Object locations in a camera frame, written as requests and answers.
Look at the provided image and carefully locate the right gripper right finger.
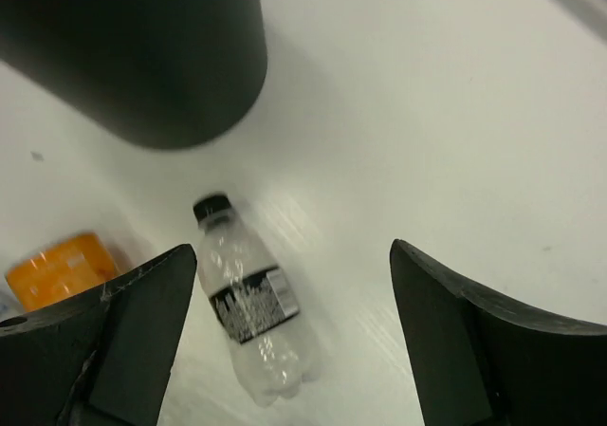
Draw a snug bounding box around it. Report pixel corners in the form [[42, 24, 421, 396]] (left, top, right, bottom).
[[390, 240, 606, 425]]

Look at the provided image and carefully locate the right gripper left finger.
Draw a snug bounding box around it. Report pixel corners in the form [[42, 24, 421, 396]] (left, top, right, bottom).
[[1, 244, 196, 425]]

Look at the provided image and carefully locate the clear bottle black label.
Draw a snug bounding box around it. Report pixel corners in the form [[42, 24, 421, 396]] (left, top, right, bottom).
[[193, 192, 320, 407]]

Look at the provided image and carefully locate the black cylindrical bin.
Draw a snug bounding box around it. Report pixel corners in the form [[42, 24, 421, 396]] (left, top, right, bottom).
[[1, 0, 268, 150]]

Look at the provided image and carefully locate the orange juice bottle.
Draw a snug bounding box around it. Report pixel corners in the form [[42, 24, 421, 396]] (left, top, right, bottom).
[[5, 232, 118, 312]]

